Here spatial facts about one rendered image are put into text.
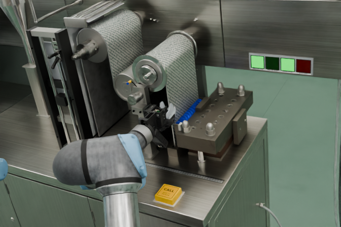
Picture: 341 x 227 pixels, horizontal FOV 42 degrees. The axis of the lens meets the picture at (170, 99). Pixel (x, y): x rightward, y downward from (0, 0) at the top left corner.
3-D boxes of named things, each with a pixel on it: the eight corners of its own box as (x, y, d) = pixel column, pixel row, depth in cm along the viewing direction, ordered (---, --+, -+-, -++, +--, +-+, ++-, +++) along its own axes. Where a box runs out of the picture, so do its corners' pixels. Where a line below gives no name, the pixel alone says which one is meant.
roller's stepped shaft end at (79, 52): (70, 62, 165) (68, 53, 163) (80, 55, 169) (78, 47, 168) (76, 63, 163) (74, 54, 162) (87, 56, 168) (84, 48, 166)
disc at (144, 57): (135, 88, 171) (129, 53, 164) (135, 88, 171) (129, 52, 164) (168, 94, 164) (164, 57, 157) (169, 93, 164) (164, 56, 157)
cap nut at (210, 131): (203, 135, 163) (202, 124, 161) (207, 129, 166) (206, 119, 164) (212, 137, 161) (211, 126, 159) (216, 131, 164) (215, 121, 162)
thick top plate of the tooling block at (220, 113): (177, 146, 169) (175, 133, 167) (218, 98, 199) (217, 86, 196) (215, 154, 162) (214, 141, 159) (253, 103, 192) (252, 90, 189)
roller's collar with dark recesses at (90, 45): (77, 59, 171) (74, 43, 168) (87, 53, 175) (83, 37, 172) (91, 60, 168) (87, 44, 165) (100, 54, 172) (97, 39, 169)
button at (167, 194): (155, 200, 154) (154, 195, 153) (165, 188, 159) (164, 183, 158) (172, 205, 151) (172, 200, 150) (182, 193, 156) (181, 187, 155)
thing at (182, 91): (171, 127, 172) (165, 85, 164) (197, 100, 190) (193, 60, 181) (172, 128, 172) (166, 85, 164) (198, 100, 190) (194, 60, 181)
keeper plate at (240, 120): (233, 144, 177) (232, 120, 172) (242, 130, 184) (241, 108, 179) (239, 145, 176) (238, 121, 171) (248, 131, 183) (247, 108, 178)
